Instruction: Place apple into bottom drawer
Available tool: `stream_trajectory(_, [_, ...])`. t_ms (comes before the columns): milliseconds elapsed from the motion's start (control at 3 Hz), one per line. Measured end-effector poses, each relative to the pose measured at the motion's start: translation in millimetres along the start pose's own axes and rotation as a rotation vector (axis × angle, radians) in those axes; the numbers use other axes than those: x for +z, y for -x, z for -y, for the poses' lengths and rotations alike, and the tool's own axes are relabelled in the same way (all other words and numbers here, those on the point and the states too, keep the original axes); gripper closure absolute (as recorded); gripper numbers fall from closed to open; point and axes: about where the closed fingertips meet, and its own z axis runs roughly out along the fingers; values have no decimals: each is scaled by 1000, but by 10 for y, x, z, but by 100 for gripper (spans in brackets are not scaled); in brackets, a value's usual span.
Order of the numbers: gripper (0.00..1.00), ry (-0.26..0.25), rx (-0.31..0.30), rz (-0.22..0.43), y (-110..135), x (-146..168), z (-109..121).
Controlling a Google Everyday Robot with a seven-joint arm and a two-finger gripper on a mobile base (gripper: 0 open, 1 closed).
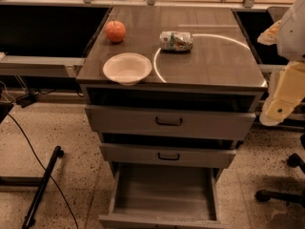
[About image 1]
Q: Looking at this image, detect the white paper bowl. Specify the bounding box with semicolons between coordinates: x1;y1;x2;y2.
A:
102;52;153;86

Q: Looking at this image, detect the grey drawer cabinet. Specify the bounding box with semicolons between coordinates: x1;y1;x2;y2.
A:
75;5;269;229

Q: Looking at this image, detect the open bottom grey drawer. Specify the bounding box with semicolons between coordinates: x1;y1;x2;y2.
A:
99;163;229;229

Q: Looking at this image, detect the grey desk left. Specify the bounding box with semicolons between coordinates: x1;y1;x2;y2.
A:
0;52;85;78

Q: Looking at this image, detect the black floor cable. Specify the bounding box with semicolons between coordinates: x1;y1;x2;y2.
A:
6;112;80;229

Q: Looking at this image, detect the top grey drawer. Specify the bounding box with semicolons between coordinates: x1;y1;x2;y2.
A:
85;105;255;140

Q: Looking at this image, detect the black floor stand leg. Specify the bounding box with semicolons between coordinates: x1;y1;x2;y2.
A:
22;146;64;229

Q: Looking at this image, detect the crushed green white can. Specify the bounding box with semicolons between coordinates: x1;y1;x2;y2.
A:
159;31;193;52

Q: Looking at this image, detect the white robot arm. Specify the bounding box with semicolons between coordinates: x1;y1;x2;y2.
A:
257;0;305;126

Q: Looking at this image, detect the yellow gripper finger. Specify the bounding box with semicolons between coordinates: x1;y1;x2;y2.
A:
257;20;281;46
259;61;305;126

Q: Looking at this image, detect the middle grey drawer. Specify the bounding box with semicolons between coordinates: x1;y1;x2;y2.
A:
100;143;236;169

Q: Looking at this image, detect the red apple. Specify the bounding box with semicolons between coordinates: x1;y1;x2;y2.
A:
104;20;126;43

